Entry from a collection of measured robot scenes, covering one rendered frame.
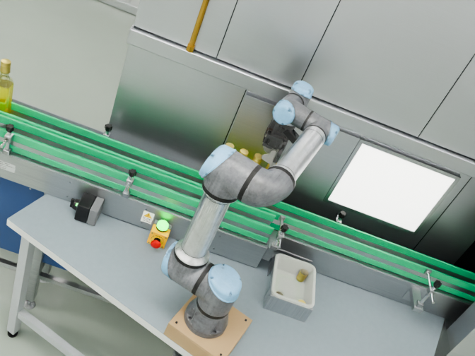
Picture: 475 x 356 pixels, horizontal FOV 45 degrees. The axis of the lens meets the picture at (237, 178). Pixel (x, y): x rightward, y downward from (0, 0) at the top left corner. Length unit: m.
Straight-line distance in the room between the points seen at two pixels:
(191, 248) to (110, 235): 0.52
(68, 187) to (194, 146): 0.52
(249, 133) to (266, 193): 0.71
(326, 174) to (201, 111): 0.56
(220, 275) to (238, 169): 0.41
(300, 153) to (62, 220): 0.98
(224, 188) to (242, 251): 0.71
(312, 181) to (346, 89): 0.42
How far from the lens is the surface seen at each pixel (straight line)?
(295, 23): 2.05
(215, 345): 1.96
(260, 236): 2.22
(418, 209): 2.47
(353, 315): 2.40
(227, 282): 1.83
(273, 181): 1.57
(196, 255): 1.80
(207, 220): 1.69
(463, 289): 2.58
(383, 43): 2.09
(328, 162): 2.29
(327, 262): 2.40
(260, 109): 2.18
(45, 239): 2.17
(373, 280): 2.48
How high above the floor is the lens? 2.38
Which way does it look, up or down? 37 degrees down
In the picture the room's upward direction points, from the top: 25 degrees clockwise
